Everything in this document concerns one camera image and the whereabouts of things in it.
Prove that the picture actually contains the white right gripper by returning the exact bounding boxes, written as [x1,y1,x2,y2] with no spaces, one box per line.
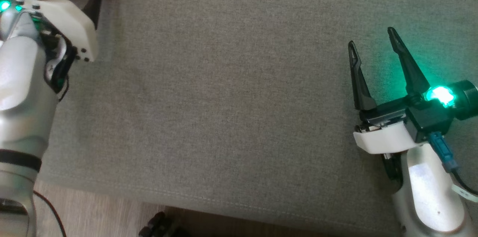
[348,27,431,154]

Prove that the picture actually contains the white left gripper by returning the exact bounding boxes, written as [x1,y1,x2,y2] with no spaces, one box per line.
[14,0,105,62]

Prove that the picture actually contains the black right cable blue plug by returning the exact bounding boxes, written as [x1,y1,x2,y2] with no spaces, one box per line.
[428,132,478,202]

